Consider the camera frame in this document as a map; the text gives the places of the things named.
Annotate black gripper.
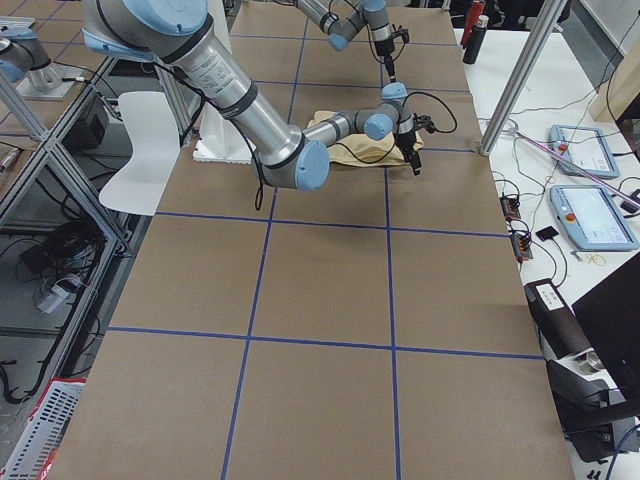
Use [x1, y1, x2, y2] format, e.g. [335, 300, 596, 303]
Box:
[374, 37, 397, 82]
[396, 115, 421, 176]

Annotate cream long-sleeve California shirt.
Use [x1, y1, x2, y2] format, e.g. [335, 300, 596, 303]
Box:
[328, 134, 405, 167]

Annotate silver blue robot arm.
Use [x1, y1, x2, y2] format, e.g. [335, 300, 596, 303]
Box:
[82, 1, 421, 191]
[291, 0, 410, 82]

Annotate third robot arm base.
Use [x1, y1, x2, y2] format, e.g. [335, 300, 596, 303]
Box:
[1, 23, 86, 101]

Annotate black water bottle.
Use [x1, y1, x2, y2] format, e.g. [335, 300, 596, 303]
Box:
[462, 15, 489, 65]

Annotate red water bottle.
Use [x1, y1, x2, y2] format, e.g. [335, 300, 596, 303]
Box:
[460, 0, 485, 48]

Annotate upper orange relay board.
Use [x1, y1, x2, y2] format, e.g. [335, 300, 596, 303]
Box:
[500, 195, 521, 221]

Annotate orange relay board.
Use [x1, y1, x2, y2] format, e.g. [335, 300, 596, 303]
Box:
[500, 195, 521, 221]
[510, 231, 533, 264]

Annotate lower orange relay board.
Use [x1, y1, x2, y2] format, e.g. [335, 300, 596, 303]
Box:
[510, 231, 533, 264]

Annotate small black square pad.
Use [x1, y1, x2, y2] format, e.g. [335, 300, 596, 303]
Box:
[535, 226, 559, 242]

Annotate upper teach pendant tablet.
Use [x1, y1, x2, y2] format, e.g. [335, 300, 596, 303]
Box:
[548, 124, 620, 179]

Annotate teach pendant tablet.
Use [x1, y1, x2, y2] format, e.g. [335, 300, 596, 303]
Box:
[549, 185, 639, 252]
[548, 124, 620, 179]

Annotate lower teach pendant tablet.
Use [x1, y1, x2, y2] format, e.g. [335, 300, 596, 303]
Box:
[549, 185, 639, 252]

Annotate reacher grabber stick tool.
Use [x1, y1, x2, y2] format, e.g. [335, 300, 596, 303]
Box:
[507, 127, 640, 209]

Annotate black box with label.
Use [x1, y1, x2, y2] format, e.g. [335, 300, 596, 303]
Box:
[524, 279, 591, 358]

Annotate white plastic chair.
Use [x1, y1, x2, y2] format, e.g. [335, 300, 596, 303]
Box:
[99, 91, 180, 216]

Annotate black floor power box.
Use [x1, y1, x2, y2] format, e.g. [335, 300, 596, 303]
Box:
[62, 96, 109, 151]

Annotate black monitor on stand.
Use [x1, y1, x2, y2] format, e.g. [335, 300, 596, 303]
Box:
[546, 256, 639, 462]

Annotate white perforated plastic basket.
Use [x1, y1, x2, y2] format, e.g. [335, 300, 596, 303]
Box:
[1, 378, 86, 479]

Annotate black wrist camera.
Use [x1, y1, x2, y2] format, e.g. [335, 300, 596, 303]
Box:
[391, 25, 410, 44]
[413, 114, 437, 134]

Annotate aluminium frame post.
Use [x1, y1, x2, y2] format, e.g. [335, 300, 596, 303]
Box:
[478, 0, 567, 156]

